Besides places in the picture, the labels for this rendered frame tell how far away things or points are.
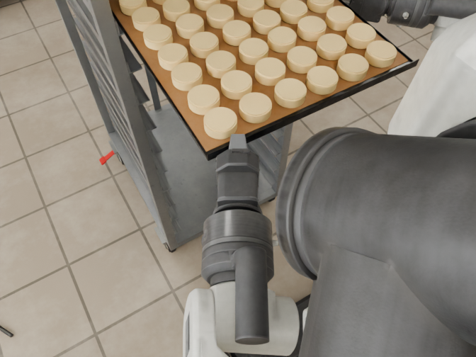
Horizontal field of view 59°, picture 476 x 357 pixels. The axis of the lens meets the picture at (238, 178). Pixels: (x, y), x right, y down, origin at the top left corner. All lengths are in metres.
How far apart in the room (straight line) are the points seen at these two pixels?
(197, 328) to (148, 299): 1.19
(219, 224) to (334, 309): 0.31
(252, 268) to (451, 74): 0.26
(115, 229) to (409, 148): 1.62
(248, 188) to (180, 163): 1.20
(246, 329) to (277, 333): 0.06
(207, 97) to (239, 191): 0.19
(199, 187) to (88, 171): 0.56
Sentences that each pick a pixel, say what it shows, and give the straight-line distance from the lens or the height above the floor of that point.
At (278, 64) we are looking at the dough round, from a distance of 0.71.
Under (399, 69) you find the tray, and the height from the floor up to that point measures 1.05.
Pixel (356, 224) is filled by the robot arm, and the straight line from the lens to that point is 0.20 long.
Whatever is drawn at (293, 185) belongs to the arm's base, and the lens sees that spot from 0.23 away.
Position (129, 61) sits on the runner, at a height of 0.95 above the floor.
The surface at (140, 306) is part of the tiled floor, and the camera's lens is 1.63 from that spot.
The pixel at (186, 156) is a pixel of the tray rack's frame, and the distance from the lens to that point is 1.73.
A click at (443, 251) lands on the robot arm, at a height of 1.38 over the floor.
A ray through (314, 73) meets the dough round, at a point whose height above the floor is 1.06.
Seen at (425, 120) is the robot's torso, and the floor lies 1.30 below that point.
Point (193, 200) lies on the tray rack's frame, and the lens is 1.61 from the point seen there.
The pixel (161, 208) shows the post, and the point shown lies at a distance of 1.30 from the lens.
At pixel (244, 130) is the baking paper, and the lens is 0.64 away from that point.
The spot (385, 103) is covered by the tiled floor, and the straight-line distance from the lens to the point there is 2.24.
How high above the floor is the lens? 1.53
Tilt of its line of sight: 56 degrees down
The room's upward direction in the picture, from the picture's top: straight up
